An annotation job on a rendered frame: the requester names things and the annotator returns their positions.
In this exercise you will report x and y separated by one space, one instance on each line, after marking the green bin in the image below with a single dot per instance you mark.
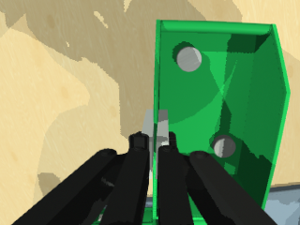
241 89
147 217
199 222

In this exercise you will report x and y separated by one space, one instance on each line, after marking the grey disc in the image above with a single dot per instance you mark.
223 146
189 59

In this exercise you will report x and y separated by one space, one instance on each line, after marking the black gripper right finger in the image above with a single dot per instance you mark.
218 197

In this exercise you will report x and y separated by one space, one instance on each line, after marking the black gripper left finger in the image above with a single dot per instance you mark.
80 198

